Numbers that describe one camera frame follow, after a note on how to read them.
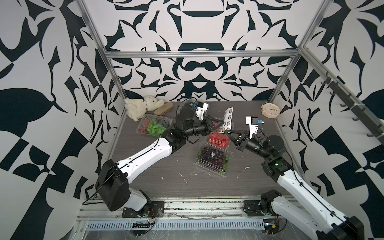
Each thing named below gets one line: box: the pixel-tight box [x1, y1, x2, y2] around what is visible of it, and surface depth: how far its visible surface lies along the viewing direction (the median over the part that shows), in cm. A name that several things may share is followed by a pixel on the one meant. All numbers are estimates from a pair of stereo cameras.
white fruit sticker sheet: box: [218, 107, 234, 134], surface depth 68 cm
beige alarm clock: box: [261, 103, 281, 119], surface depth 114 cm
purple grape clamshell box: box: [193, 144, 234, 178], surface depth 86 cm
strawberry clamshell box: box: [206, 124, 231, 152], surface depth 93 cm
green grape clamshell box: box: [136, 114, 173, 137], surface depth 101 cm
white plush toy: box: [124, 95, 165, 122], surface depth 109 cm
